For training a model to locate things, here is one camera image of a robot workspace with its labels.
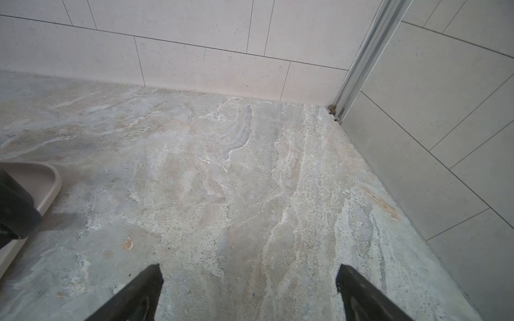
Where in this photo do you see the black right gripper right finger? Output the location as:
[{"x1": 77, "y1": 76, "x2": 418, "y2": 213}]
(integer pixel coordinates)
[{"x1": 335, "y1": 264, "x2": 413, "y2": 321}]

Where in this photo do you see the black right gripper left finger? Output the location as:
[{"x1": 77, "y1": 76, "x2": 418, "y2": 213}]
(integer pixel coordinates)
[{"x1": 86, "y1": 264, "x2": 164, "y2": 321}]

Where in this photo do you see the black mug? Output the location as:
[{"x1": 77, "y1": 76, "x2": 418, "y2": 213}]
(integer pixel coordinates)
[{"x1": 1, "y1": 169, "x2": 42, "y2": 248}]

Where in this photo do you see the beige plastic tray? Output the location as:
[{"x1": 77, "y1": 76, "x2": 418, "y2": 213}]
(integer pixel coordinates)
[{"x1": 1, "y1": 162, "x2": 62, "y2": 275}]

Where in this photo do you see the aluminium corner post right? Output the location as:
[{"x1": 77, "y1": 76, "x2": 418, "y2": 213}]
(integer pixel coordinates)
[{"x1": 329, "y1": 0, "x2": 412, "y2": 124}]

